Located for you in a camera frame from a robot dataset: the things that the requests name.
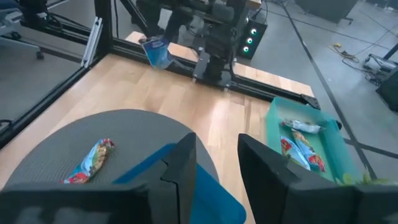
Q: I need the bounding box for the black box with green lights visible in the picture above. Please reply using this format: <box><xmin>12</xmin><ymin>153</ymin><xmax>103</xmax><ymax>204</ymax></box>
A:
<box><xmin>238</xmin><ymin>19</ymin><xmax>269</xmax><ymax>60</ymax></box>

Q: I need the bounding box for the grey round woven placemat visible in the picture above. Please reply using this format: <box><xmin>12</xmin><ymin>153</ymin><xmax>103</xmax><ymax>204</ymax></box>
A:
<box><xmin>6</xmin><ymin>108</ymin><xmax>220</xmax><ymax>187</ymax></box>

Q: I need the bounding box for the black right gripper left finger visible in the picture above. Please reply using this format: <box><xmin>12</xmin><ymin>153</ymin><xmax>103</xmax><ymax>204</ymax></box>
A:
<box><xmin>136</xmin><ymin>132</ymin><xmax>198</xmax><ymax>224</ymax></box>

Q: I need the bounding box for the multicolour granola bar wrapper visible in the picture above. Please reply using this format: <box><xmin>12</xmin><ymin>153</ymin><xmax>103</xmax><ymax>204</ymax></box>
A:
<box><xmin>279</xmin><ymin>135</ymin><xmax>312</xmax><ymax>171</ymax></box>
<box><xmin>291</xmin><ymin>129</ymin><xmax>326</xmax><ymax>174</ymax></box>

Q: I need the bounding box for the dark blue plastic bin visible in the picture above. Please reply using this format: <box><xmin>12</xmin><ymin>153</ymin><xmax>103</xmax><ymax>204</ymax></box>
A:
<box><xmin>113</xmin><ymin>142</ymin><xmax>247</xmax><ymax>224</ymax></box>

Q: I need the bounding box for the white silver granola bar wrapper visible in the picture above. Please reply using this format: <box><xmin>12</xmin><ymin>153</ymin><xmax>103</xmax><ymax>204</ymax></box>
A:
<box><xmin>281</xmin><ymin>118</ymin><xmax>323</xmax><ymax>134</ymax></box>

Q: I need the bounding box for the floor cable bundle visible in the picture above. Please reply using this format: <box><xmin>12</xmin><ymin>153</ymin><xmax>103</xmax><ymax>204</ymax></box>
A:
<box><xmin>329</xmin><ymin>42</ymin><xmax>383</xmax><ymax>86</ymax></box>

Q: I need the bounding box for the office chair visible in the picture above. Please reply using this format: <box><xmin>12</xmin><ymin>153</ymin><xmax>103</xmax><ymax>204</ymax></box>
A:
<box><xmin>0</xmin><ymin>0</ymin><xmax>45</xmax><ymax>60</ymax></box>

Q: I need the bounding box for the black case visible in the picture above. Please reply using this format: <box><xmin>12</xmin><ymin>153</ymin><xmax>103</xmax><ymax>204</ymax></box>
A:
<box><xmin>375</xmin><ymin>67</ymin><xmax>398</xmax><ymax>113</ymax></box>

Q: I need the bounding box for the silver aluminium bracket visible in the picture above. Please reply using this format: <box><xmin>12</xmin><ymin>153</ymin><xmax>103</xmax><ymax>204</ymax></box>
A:
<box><xmin>80</xmin><ymin>16</ymin><xmax>104</xmax><ymax>68</ymax></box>

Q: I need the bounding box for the black aluminium table frame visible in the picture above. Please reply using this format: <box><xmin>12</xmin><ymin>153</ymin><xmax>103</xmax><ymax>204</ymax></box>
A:
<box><xmin>0</xmin><ymin>0</ymin><xmax>322</xmax><ymax>149</ymax></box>

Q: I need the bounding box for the teal plastic bin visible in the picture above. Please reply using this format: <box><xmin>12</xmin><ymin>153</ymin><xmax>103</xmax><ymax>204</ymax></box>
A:
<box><xmin>264</xmin><ymin>96</ymin><xmax>363</xmax><ymax>184</ymax></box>

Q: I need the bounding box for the blue red granola bar wrapper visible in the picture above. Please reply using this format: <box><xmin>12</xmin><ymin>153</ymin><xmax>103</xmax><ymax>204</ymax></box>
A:
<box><xmin>61</xmin><ymin>138</ymin><xmax>116</xmax><ymax>185</ymax></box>

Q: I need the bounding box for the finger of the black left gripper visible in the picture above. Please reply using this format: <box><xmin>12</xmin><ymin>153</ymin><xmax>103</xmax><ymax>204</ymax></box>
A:
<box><xmin>167</xmin><ymin>12</ymin><xmax>188</xmax><ymax>43</ymax></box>
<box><xmin>145</xmin><ymin>12</ymin><xmax>166</xmax><ymax>40</ymax></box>

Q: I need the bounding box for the grey floor device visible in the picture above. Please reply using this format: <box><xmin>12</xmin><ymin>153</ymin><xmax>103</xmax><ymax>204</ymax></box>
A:
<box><xmin>363</xmin><ymin>53</ymin><xmax>398</xmax><ymax>73</ymax></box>

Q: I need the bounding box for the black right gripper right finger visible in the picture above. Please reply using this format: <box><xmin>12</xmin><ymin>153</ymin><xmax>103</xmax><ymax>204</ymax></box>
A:
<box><xmin>238</xmin><ymin>133</ymin><xmax>300</xmax><ymax>224</ymax></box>

